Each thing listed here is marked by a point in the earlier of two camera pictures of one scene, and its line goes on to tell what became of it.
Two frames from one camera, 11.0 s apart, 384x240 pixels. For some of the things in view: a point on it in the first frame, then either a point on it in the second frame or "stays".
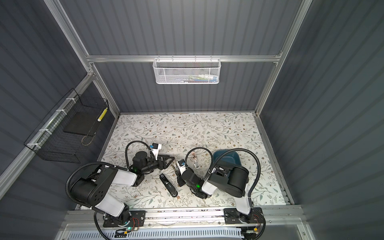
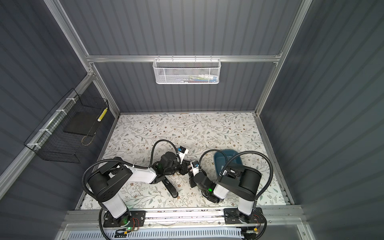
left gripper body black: (159, 165) -> (182, 168)
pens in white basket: (198, 78) stays
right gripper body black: (181, 181) -> (193, 183)
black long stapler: (168, 186) stays
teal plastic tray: (231, 157) stays
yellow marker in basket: (99, 118) stays
